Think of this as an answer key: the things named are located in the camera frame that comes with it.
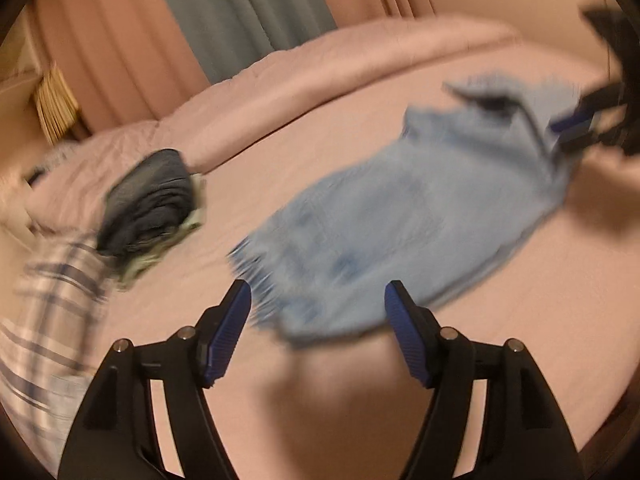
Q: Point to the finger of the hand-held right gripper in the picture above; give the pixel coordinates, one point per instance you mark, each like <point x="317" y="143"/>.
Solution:
<point x="580" y="139"/>
<point x="570" y="119"/>

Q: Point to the pink comforter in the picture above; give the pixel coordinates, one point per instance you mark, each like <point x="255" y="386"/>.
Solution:
<point x="300" y="75"/>

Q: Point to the teal curtain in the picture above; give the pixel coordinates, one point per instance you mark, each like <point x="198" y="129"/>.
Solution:
<point x="240" y="10"/>

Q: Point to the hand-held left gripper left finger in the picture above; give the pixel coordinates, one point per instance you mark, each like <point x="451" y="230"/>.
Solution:
<point x="227" y="332"/>

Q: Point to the light blue denim pants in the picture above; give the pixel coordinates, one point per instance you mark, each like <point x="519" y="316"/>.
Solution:
<point x="400" y="210"/>

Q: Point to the pink bed sheet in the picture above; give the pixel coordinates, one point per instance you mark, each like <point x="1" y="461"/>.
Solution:
<point x="500" y="360"/>

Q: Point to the folded light green cloth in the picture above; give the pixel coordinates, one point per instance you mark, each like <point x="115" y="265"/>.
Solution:
<point x="140" y="267"/>

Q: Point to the plaid checkered cloth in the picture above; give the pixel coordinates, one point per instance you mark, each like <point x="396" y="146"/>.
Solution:
<point x="50" y="310"/>

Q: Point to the folded dark blue jeans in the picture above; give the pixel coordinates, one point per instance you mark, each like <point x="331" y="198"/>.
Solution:
<point x="145" y="205"/>

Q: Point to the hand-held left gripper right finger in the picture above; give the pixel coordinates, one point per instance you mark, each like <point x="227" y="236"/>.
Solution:
<point x="407" y="332"/>

